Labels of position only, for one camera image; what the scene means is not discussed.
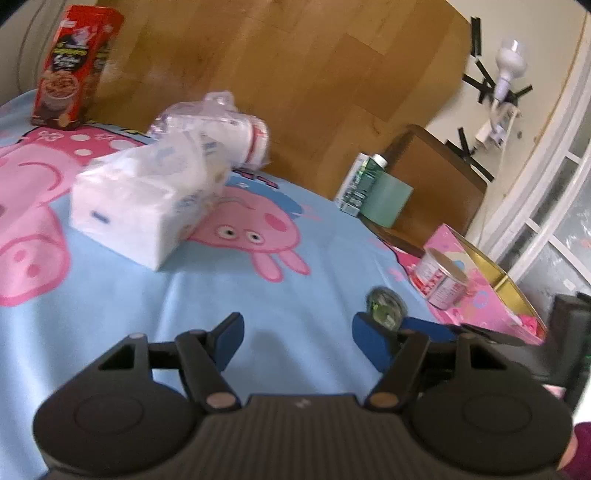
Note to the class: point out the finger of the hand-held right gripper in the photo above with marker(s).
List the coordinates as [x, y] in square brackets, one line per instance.
[517, 346]

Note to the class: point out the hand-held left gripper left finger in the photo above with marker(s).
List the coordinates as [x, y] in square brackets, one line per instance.
[228, 338]

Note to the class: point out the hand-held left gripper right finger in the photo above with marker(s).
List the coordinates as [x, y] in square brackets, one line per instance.
[369, 342]

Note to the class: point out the dark round object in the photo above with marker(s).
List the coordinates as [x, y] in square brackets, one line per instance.
[384, 307]

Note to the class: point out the pink printed box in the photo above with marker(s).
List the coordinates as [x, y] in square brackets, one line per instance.
[485, 304]

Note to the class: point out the blue printed blanket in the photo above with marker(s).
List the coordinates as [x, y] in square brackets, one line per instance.
[300, 295]

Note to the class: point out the red and white tin can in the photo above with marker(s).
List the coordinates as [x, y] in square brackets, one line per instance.
[443, 281]

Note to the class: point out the person's dark purple clothing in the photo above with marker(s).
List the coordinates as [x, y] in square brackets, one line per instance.
[582, 445]

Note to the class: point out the green drink carton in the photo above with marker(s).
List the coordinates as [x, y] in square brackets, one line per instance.
[358, 184]

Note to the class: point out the white tissue pack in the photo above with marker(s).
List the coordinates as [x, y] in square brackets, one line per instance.
[134, 207]

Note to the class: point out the black tape strip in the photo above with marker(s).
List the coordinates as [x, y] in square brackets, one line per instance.
[477, 37]
[521, 91]
[475, 159]
[480, 83]

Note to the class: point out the clear bag of paper cups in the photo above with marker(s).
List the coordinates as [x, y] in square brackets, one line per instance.
[231, 129]

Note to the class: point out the white power adapter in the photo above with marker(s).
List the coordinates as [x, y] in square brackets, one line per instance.
[496, 127]

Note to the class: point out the wooden headboard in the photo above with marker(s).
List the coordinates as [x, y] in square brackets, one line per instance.
[300, 69]

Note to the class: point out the white light bulb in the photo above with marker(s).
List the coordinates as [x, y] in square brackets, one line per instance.
[508, 57]

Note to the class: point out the red snack box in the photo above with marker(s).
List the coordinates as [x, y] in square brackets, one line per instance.
[69, 69]

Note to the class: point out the white window frame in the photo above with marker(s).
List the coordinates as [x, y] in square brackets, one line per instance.
[549, 207]

